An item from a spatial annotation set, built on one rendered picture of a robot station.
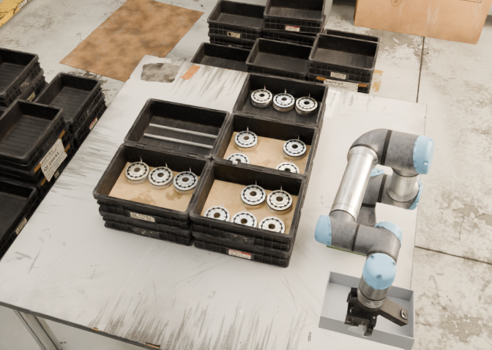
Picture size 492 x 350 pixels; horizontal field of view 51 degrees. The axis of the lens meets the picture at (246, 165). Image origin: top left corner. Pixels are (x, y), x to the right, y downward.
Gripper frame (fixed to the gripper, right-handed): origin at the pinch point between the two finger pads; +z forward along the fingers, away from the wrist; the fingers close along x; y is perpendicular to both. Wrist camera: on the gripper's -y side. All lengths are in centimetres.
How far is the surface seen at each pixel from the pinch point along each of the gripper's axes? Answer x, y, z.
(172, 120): -97, 93, 24
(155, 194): -53, 86, 24
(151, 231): -39, 84, 31
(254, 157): -82, 50, 24
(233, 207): -53, 53, 24
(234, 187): -63, 54, 24
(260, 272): -33, 37, 37
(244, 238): -38, 44, 21
